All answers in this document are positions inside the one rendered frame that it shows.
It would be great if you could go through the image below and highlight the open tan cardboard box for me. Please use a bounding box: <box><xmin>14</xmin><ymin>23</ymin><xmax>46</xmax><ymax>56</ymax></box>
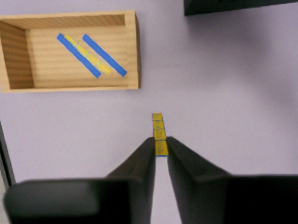
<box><xmin>0</xmin><ymin>10</ymin><xmax>141</xmax><ymax>93</ymax></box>

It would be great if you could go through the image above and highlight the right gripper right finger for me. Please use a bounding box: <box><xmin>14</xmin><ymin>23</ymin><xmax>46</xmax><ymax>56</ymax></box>
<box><xmin>166</xmin><ymin>136</ymin><xmax>298</xmax><ymax>224</ymax></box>

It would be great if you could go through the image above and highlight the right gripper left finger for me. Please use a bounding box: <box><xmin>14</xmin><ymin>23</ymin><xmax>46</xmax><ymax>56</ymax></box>
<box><xmin>2</xmin><ymin>137</ymin><xmax>156</xmax><ymax>224</ymax></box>

